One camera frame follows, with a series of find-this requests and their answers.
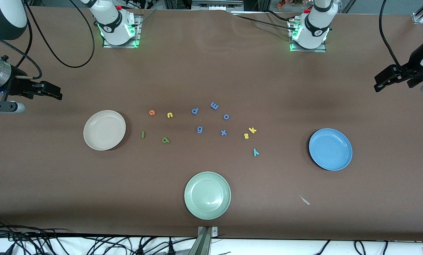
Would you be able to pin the aluminium profile post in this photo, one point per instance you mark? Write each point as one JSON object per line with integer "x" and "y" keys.
{"x": 203, "y": 242}

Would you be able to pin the blue foam letter p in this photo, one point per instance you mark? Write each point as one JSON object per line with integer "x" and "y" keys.
{"x": 195, "y": 111}

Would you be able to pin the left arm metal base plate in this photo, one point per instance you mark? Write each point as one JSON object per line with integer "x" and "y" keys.
{"x": 321, "y": 50}

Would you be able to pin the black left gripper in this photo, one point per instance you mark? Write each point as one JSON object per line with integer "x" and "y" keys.
{"x": 409, "y": 73}

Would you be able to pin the small white tape scrap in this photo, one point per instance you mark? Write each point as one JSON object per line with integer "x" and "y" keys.
{"x": 305, "y": 200}

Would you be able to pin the grey metal box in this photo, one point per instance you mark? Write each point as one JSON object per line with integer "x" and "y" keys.
{"x": 216, "y": 4}

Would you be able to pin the pale green round plate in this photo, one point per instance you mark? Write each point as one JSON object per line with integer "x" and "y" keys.
{"x": 207, "y": 195}

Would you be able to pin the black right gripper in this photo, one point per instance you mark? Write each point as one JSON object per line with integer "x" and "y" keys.
{"x": 17, "y": 86}

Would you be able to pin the blue foam letter m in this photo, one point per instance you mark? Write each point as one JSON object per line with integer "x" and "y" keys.
{"x": 214, "y": 106}

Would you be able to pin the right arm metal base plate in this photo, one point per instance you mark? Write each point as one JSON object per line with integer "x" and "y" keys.
{"x": 107, "y": 45}

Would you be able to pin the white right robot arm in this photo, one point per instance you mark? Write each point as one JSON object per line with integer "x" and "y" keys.
{"x": 114, "y": 21}

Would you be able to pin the green foam letter a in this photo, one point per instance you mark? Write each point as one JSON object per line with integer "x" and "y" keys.
{"x": 165, "y": 140}

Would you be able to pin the blue round plate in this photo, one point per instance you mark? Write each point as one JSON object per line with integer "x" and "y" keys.
{"x": 330, "y": 149}

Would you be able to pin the yellow foam letter k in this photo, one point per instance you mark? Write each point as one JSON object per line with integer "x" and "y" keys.
{"x": 252, "y": 130}

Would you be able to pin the beige round plate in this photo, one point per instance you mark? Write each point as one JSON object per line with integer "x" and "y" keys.
{"x": 104, "y": 130}

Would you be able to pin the teal foam letter y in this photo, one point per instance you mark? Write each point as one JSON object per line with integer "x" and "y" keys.
{"x": 256, "y": 152}

